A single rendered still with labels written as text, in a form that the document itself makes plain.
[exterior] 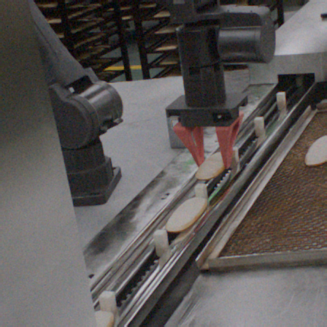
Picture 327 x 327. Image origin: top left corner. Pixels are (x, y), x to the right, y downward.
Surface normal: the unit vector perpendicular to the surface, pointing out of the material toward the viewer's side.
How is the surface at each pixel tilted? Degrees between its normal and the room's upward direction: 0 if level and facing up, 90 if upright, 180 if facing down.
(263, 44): 90
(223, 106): 0
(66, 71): 61
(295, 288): 10
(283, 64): 90
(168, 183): 0
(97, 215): 0
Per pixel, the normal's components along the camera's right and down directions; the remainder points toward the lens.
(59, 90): 0.70, -0.40
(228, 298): -0.30, -0.91
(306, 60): -0.39, 0.38
